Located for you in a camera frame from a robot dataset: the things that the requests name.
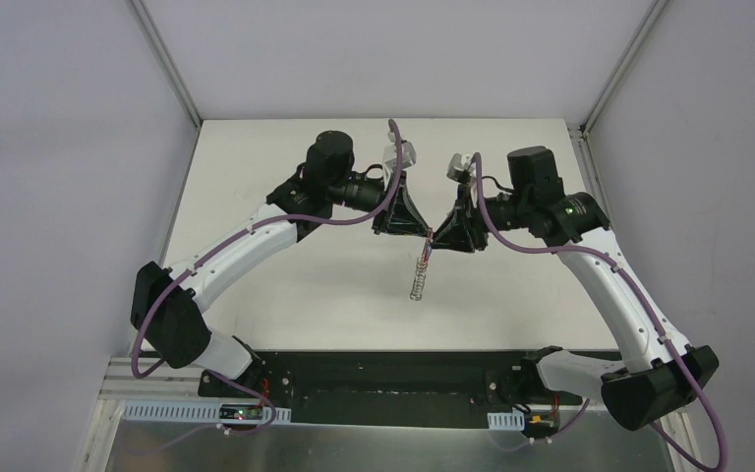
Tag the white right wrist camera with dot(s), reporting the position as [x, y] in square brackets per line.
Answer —
[462, 170]

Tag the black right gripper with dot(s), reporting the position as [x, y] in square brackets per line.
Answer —
[467, 217]

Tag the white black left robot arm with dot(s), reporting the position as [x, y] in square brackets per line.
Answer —
[169, 302]

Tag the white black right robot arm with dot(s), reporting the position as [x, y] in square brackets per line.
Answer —
[659, 370]

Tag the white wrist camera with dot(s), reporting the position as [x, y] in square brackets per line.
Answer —
[462, 170]
[399, 155]

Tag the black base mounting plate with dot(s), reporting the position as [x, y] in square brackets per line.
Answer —
[429, 389]

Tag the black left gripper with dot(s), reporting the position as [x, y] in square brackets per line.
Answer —
[389, 204]

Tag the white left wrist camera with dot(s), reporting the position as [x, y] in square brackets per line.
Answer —
[399, 155]

